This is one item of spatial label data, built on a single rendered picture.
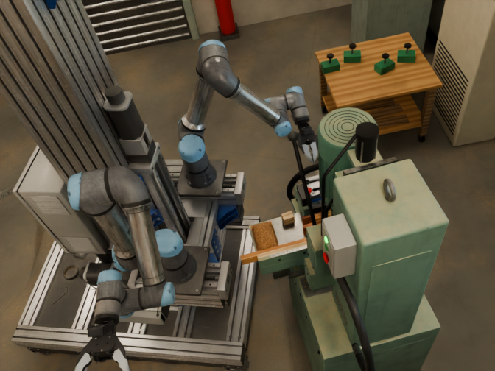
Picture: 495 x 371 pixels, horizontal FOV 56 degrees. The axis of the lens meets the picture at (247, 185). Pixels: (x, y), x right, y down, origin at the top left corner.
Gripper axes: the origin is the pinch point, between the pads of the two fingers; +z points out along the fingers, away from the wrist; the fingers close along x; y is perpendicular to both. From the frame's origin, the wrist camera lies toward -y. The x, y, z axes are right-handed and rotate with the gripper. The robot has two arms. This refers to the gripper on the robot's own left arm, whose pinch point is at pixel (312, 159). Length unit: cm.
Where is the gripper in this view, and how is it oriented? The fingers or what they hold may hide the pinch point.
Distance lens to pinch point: 210.8
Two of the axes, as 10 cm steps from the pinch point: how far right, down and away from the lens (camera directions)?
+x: -9.7, 2.3, 0.2
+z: 2.2, 9.6, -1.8
